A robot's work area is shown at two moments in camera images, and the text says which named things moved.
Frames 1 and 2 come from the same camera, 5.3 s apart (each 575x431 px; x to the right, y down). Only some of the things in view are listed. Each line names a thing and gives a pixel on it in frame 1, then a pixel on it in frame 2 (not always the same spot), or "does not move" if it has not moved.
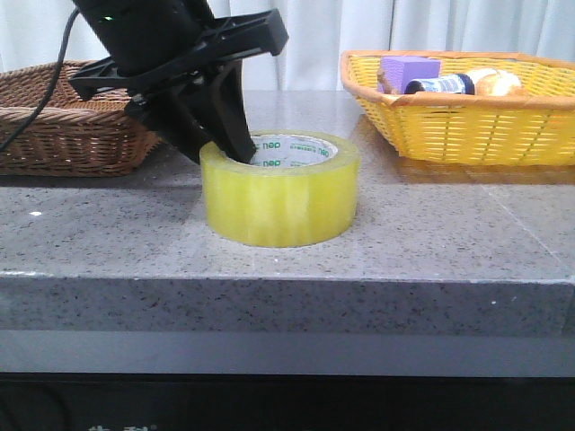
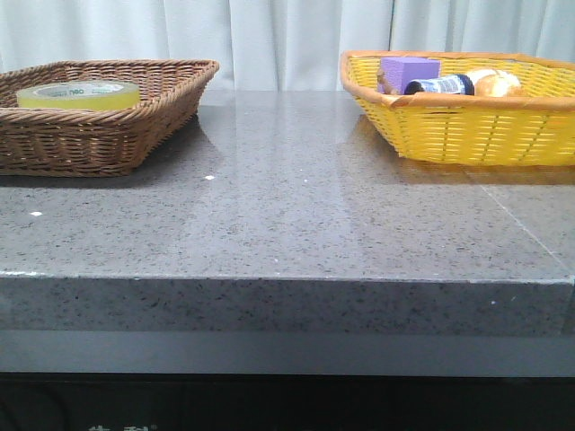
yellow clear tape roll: (301, 188) to (80, 94)
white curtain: (33, 33) does not move
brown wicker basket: (71, 135) does not move
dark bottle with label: (454, 83) does not move
